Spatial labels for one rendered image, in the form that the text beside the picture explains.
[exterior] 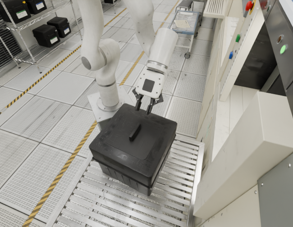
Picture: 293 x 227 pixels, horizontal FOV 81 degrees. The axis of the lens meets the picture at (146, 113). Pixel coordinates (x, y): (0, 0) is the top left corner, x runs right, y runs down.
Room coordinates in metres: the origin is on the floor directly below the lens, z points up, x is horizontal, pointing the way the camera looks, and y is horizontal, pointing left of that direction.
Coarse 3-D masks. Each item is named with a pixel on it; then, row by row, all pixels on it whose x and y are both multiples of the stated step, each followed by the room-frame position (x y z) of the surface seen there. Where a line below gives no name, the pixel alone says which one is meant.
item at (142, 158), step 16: (128, 112) 0.54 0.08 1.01; (144, 112) 0.54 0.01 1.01; (112, 128) 0.45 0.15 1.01; (128, 128) 0.45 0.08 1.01; (144, 128) 0.45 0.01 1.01; (160, 128) 0.45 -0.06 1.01; (176, 128) 0.47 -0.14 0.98; (96, 144) 0.37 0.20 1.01; (112, 144) 0.37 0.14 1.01; (128, 144) 0.37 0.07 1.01; (144, 144) 0.37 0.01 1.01; (160, 144) 0.37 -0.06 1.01; (96, 160) 0.34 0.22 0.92; (112, 160) 0.30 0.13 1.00; (128, 160) 0.30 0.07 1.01; (144, 160) 0.30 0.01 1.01; (160, 160) 0.31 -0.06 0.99; (128, 176) 0.27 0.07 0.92; (144, 176) 0.24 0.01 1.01
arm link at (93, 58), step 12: (84, 0) 0.81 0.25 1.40; (96, 0) 0.84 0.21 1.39; (84, 12) 0.82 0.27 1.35; (96, 12) 0.83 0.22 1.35; (84, 24) 0.83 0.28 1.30; (96, 24) 0.82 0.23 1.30; (84, 36) 0.83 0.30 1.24; (96, 36) 0.81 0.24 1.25; (84, 48) 0.80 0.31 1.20; (96, 48) 0.79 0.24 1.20; (84, 60) 0.78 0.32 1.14; (96, 60) 0.77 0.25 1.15
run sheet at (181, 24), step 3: (174, 21) 3.09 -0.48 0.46; (177, 21) 3.09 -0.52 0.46; (180, 21) 3.10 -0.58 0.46; (183, 21) 3.09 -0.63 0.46; (186, 21) 3.09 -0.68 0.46; (177, 24) 2.97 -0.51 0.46; (180, 24) 2.96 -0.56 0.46; (183, 24) 2.96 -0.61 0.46; (186, 24) 2.97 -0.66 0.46; (189, 24) 2.97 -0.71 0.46; (180, 27) 2.84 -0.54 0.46; (183, 27) 2.84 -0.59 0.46; (186, 27) 2.84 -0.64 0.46
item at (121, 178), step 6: (102, 168) 0.35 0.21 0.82; (108, 168) 0.33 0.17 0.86; (162, 168) 0.37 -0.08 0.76; (108, 174) 0.34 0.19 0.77; (114, 174) 0.32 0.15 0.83; (120, 174) 0.30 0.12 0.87; (120, 180) 0.30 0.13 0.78; (126, 180) 0.29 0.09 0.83; (132, 180) 0.27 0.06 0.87; (156, 180) 0.31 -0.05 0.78; (132, 186) 0.28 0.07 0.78; (138, 186) 0.26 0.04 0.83; (144, 186) 0.25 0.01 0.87; (144, 192) 0.25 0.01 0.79; (150, 192) 0.24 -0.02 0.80
